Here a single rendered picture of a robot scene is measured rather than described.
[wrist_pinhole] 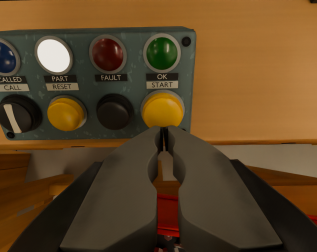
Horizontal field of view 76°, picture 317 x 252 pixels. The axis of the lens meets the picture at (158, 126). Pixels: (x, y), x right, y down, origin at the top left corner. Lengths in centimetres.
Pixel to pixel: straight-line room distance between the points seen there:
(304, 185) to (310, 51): 18
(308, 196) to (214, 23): 25
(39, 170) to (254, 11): 118
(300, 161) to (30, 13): 125
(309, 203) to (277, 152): 91
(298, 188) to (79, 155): 101
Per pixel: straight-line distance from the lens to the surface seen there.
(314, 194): 35
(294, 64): 23
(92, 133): 17
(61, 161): 120
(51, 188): 96
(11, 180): 121
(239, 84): 20
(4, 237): 41
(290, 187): 33
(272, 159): 122
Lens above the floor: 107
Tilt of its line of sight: 83 degrees down
